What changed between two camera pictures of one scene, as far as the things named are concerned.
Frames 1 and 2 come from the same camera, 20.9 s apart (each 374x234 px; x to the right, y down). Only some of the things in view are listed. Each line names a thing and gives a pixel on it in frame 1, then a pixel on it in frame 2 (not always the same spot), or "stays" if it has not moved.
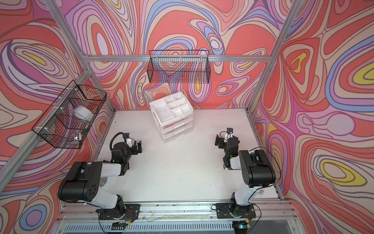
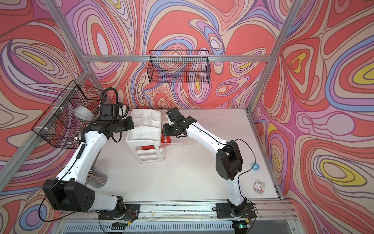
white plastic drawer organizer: x=173 y=116 -> x=144 y=138
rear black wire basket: x=179 y=67 stays
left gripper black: x=133 y=148 -> x=130 y=124
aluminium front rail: x=87 y=213 stays
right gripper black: x=221 y=142 -> x=166 y=131
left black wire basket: x=65 y=123 stays
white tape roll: x=83 y=113 stays
